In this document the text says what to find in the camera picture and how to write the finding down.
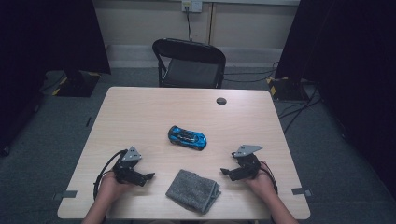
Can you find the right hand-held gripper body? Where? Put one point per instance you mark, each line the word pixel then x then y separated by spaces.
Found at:
pixel 249 165

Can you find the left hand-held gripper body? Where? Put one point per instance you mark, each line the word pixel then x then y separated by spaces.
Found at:
pixel 129 174

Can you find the grey cloth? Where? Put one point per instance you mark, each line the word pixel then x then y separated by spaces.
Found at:
pixel 193 190

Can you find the blue toy car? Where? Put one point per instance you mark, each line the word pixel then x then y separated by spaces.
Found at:
pixel 187 138

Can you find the person's right hand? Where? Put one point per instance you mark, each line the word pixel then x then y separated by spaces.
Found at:
pixel 263 183

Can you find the person's left hand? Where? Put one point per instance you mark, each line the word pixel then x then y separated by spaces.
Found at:
pixel 109 188

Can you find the grey tape piece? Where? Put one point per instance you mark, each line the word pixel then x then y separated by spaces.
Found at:
pixel 67 194
pixel 300 191

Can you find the small black floor strip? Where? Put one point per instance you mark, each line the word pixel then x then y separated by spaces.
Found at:
pixel 88 121

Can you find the black stand base striped tape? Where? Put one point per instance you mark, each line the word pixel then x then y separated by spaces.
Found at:
pixel 77 87
pixel 286 90

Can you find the black folding chair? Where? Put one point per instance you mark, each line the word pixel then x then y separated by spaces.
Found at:
pixel 190 73

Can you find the black curtain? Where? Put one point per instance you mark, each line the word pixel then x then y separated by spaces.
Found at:
pixel 46 37
pixel 351 46

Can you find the thin wall conduit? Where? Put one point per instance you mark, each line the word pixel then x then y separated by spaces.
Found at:
pixel 211 21

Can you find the white wall socket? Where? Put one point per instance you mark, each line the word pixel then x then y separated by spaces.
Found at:
pixel 196 6

